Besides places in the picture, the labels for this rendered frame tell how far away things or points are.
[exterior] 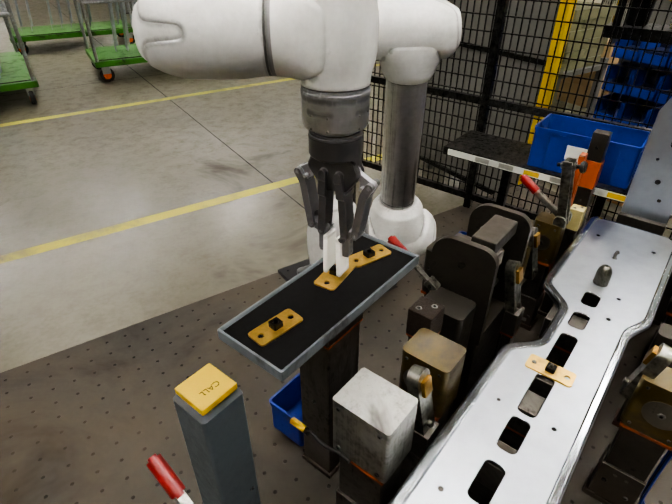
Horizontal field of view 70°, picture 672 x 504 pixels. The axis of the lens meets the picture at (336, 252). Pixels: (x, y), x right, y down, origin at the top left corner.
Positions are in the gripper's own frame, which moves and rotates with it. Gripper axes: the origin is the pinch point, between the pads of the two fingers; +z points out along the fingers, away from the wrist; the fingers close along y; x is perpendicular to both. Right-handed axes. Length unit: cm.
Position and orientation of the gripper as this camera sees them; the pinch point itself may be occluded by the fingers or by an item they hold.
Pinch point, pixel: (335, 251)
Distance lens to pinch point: 75.8
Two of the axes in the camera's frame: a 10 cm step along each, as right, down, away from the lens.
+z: 0.0, 8.3, 5.6
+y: 8.7, 2.7, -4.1
